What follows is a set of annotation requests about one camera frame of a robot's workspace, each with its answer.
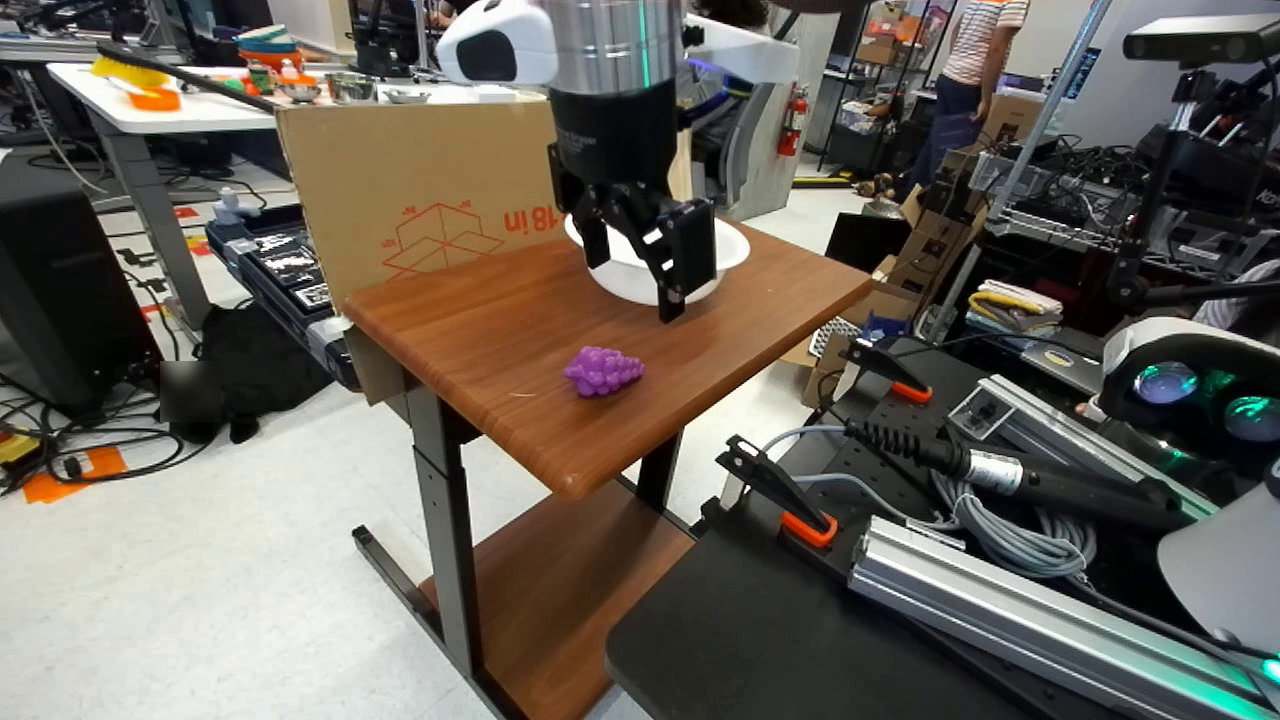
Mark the standing person pink shirt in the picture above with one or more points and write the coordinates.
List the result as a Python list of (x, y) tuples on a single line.
[(970, 65)]

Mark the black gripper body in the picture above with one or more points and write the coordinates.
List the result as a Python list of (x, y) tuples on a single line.
[(615, 135)]

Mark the purple toy grape bunch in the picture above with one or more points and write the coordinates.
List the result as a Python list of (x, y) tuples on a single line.
[(603, 370)]

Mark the silver metal bracket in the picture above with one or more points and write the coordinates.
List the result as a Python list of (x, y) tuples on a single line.
[(993, 408)]

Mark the black table frame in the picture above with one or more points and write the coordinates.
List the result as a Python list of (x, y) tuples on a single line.
[(442, 507)]

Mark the wooden table lower shelf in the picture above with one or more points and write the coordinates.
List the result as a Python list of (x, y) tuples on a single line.
[(575, 601)]

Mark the black cabinet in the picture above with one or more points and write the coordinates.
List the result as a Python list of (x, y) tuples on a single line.
[(61, 292)]

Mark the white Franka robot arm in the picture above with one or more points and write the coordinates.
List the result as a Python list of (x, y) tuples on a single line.
[(502, 42)]

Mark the yellow plastic object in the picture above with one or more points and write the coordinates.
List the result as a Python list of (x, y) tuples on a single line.
[(121, 74)]

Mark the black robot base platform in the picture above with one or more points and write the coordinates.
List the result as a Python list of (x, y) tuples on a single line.
[(745, 640)]

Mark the orange floor tape patch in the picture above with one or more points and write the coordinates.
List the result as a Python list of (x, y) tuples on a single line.
[(65, 478)]

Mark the small orange plastic object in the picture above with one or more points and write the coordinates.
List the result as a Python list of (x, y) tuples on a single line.
[(159, 98)]

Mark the yellow white cloth stack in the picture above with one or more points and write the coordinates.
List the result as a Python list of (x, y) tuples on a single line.
[(1018, 307)]

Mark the aluminium extrusion rail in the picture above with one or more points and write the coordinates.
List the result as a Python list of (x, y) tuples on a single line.
[(1043, 615)]

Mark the black clamp orange grip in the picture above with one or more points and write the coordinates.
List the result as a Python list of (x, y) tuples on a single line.
[(783, 503), (884, 372)]

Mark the white work table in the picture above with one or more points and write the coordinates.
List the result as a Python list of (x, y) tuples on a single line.
[(163, 113)]

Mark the grey tool tray rack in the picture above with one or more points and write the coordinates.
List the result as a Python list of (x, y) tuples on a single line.
[(287, 285)]

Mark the long black tool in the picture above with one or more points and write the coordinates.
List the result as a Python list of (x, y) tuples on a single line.
[(175, 71)]

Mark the large cardboard box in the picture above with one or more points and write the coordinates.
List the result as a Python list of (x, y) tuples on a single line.
[(401, 187)]

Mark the white bowl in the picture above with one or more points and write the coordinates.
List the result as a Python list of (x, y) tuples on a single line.
[(622, 281)]

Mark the brown cardboard box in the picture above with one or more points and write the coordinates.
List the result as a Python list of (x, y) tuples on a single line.
[(924, 253)]

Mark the black bar camera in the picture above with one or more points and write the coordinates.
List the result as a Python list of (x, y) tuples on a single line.
[(1201, 38)]

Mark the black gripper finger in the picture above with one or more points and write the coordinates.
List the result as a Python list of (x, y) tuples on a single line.
[(594, 228), (686, 253)]

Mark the black bag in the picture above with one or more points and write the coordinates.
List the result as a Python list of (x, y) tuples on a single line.
[(247, 372)]

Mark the red fire extinguisher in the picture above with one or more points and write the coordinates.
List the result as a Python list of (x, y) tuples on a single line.
[(794, 123)]

